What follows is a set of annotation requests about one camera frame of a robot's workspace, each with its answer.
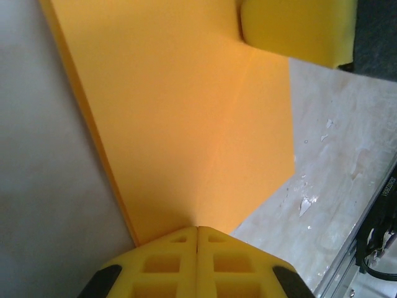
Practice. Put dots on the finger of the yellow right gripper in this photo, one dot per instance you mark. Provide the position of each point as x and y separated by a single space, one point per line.
297 28

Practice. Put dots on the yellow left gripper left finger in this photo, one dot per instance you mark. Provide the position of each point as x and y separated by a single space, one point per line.
161 273

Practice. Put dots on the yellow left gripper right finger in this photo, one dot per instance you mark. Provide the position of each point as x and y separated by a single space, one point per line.
235 273

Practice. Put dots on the orange square paper sheet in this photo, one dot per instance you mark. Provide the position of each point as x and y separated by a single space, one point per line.
173 108

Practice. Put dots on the aluminium mounting rail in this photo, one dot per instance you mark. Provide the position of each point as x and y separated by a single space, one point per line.
341 279

